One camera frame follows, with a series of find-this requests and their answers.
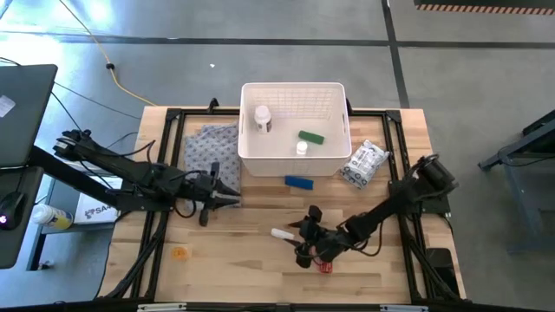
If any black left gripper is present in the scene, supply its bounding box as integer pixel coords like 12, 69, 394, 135
186, 162, 241, 227

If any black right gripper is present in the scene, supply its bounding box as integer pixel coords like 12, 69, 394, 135
284, 205, 348, 269

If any white plastic tube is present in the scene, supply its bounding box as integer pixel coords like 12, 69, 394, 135
270, 227, 296, 242

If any blue rectangular block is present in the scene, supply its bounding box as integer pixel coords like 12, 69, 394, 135
284, 174, 315, 191

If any large white-capped bottle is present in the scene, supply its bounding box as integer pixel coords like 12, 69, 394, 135
253, 105, 273, 134

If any white printed gauze packet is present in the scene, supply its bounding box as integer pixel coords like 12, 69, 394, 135
339, 139, 389, 191

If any green block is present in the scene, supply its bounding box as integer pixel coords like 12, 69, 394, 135
297, 129, 326, 146

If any white plastic basket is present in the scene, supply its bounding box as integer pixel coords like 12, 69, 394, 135
238, 81, 353, 178

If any grey patterned cloth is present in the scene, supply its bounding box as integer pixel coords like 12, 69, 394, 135
184, 122, 243, 209

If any white cardboard box with logo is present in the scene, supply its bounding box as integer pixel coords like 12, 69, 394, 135
73, 175, 125, 225

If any black phone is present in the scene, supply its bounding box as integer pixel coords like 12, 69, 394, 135
425, 247, 460, 296

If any black diagonal bar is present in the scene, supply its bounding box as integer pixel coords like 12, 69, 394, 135
28, 145, 122, 208

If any white and yellow bottle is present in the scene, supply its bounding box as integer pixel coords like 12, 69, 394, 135
32, 203, 74, 231

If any grey metal stand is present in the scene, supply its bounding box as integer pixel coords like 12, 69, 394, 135
26, 177, 116, 272

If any dark grey laptop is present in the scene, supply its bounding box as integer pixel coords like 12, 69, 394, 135
0, 63, 59, 169

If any black desk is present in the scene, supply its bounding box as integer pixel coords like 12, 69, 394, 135
0, 166, 44, 270

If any black computer mouse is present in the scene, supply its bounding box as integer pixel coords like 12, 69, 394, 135
0, 191, 26, 231

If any blue-grey metal cart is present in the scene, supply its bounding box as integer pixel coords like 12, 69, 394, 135
478, 107, 555, 255

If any orange black striped strip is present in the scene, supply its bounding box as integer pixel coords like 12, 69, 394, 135
415, 3, 555, 16

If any black aluminium table frame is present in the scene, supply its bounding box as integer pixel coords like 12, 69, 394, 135
97, 107, 464, 312

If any white frame bracket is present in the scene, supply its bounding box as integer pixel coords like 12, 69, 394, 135
137, 302, 187, 312
380, 304, 430, 312

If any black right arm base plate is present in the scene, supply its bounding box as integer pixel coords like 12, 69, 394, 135
388, 179, 453, 216

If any yellow floor cable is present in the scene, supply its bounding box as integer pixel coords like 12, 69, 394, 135
58, 0, 158, 107

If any long black floor cable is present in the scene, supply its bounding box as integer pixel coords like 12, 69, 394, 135
0, 55, 142, 120

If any looping black floor cable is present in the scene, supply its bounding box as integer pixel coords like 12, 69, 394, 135
50, 90, 140, 151

